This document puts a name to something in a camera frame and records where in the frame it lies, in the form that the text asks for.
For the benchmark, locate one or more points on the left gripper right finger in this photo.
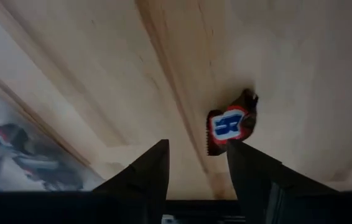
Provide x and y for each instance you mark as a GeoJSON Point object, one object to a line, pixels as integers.
{"type": "Point", "coordinates": [288, 205]}

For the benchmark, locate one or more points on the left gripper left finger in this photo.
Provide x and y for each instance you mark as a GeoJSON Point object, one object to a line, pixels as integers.
{"type": "Point", "coordinates": [117, 205]}

